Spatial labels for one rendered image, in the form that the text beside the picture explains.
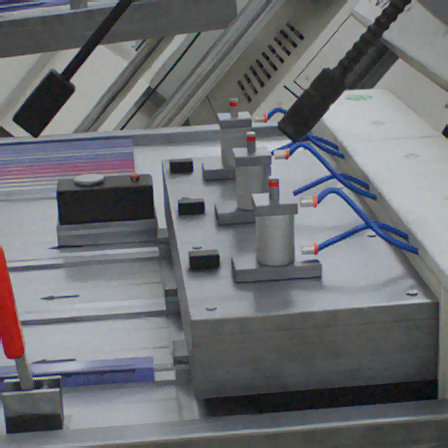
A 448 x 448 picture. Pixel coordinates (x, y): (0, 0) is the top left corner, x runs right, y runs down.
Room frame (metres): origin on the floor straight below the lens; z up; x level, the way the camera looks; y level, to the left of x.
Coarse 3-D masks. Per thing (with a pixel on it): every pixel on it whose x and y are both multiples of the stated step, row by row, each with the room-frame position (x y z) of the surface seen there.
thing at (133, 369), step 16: (0, 368) 0.66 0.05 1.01; (16, 368) 0.66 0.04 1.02; (32, 368) 0.66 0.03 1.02; (48, 368) 0.66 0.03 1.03; (64, 368) 0.66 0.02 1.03; (80, 368) 0.66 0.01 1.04; (96, 368) 0.66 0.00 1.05; (112, 368) 0.66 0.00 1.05; (128, 368) 0.66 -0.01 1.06; (144, 368) 0.66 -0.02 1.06; (0, 384) 0.65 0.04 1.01; (64, 384) 0.66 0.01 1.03; (80, 384) 0.66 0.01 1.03; (96, 384) 0.66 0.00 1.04
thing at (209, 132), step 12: (96, 132) 1.24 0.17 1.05; (108, 132) 1.24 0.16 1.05; (120, 132) 1.24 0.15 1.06; (132, 132) 1.24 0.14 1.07; (144, 132) 1.24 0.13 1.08; (156, 132) 1.24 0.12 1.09; (168, 132) 1.24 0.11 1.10; (180, 132) 1.24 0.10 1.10; (192, 132) 1.24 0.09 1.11; (204, 132) 1.25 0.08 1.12; (216, 132) 1.25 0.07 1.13; (264, 132) 1.26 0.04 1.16; (276, 132) 1.26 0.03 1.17; (0, 144) 1.20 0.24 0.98; (12, 144) 1.21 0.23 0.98; (24, 144) 1.21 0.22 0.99; (132, 144) 1.23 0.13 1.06
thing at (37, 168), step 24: (48, 144) 1.19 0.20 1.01; (72, 144) 1.19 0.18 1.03; (96, 144) 1.19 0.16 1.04; (120, 144) 1.19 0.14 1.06; (0, 168) 1.10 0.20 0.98; (24, 168) 1.10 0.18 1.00; (48, 168) 1.10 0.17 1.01; (72, 168) 1.10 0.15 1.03; (96, 168) 1.10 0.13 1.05; (120, 168) 1.10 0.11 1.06; (0, 192) 1.03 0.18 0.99; (24, 192) 1.04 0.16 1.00; (48, 192) 1.04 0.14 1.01
